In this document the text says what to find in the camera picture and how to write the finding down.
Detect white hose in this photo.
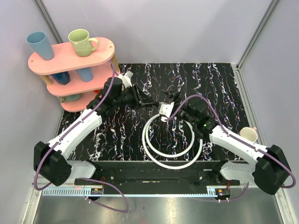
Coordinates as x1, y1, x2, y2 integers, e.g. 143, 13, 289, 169
141, 112, 203, 170

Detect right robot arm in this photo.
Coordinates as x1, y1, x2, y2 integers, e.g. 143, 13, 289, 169
164, 91, 297, 195

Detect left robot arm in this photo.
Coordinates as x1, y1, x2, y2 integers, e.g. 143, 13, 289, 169
33, 76, 159, 186

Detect black marbled mat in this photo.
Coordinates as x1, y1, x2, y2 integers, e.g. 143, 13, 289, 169
69, 63, 249, 161

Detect light blue cup middle shelf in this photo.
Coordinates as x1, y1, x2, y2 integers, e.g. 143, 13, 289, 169
76, 67, 93, 82

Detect teal mug bottom shelf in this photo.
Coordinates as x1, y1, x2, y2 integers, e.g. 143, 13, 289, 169
58, 93, 82, 103

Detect pink three-tier shelf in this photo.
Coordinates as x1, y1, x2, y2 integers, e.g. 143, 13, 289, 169
28, 37, 120, 112

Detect green mug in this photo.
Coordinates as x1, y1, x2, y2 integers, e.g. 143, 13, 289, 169
68, 29, 99, 57

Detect dark blue cup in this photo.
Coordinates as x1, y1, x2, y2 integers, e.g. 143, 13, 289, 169
51, 71, 70, 85

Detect pink beige cup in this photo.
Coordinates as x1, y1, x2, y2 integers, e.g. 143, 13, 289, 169
238, 127, 258, 142

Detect light blue tall cup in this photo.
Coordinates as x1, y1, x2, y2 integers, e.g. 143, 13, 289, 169
26, 31, 54, 61

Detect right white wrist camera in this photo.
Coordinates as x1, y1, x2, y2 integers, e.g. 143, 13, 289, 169
158, 102, 174, 122

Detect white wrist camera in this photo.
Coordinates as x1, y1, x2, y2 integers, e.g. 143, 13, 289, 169
118, 71, 133, 89
158, 102, 174, 122

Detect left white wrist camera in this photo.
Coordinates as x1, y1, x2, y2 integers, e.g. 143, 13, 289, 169
118, 71, 133, 89

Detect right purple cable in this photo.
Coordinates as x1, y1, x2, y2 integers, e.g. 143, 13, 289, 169
164, 94, 297, 203

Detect purple cable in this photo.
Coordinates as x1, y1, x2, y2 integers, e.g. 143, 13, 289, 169
33, 61, 129, 213
164, 94, 297, 203

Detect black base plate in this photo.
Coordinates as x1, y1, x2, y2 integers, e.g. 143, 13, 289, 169
74, 161, 240, 196

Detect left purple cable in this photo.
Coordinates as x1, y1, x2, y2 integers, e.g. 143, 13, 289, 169
33, 61, 129, 213

